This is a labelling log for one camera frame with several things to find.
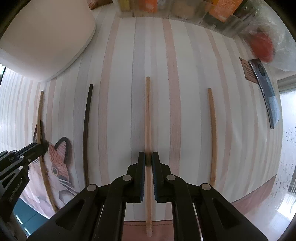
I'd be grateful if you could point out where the light bamboo chopstick with ridges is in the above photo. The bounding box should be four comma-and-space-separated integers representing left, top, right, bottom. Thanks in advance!
36, 91, 58, 213

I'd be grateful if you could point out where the light wooden chopstick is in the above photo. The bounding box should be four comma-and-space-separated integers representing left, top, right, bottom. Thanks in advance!
208, 88, 218, 186
144, 76, 152, 237

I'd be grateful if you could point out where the dark brown chopstick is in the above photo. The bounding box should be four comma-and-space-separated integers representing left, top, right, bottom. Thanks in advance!
83, 84, 93, 186

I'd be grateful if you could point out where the striped cat placemat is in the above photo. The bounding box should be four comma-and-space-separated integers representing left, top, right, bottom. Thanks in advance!
0, 4, 284, 241

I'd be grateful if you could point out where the cream utensil holder cup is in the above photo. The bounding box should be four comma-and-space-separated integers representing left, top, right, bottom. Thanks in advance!
1, 1, 96, 82

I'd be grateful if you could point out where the brown printed card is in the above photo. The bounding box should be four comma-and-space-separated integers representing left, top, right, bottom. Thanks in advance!
239, 58, 258, 84

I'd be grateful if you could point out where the red round object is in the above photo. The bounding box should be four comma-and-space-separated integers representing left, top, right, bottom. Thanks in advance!
248, 32, 274, 63

